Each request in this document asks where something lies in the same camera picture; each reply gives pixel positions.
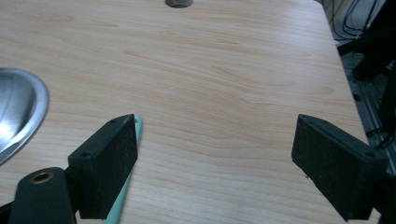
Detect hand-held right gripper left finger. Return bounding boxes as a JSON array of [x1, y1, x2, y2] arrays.
[[67, 113, 139, 220]]

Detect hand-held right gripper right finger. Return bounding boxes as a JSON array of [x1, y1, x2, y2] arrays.
[[290, 113, 390, 222]]

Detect mint green stick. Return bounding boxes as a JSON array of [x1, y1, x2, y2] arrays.
[[100, 114, 144, 224]]

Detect stainless steel bowl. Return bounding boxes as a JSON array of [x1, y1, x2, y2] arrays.
[[0, 66, 50, 166]]

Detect black metal stand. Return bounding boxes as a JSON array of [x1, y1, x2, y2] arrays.
[[336, 0, 396, 134]]

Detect black cables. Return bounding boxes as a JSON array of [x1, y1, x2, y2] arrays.
[[329, 0, 382, 41]]

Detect grey cable grommet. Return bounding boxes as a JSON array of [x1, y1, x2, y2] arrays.
[[164, 0, 194, 9]]

